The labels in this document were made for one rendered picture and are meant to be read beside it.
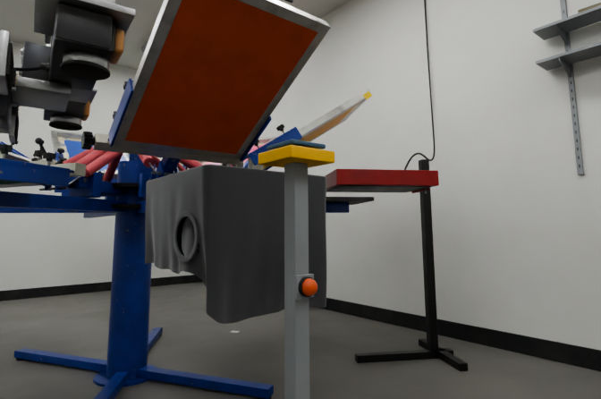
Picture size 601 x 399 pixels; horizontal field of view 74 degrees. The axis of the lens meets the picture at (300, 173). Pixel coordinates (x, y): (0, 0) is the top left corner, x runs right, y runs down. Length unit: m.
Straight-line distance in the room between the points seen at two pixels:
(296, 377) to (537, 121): 2.36
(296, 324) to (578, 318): 2.16
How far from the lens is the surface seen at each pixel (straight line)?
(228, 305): 1.16
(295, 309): 0.91
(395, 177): 2.34
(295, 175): 0.90
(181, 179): 1.24
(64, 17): 0.75
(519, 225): 2.91
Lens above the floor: 0.78
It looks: 8 degrees up
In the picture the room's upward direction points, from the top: straight up
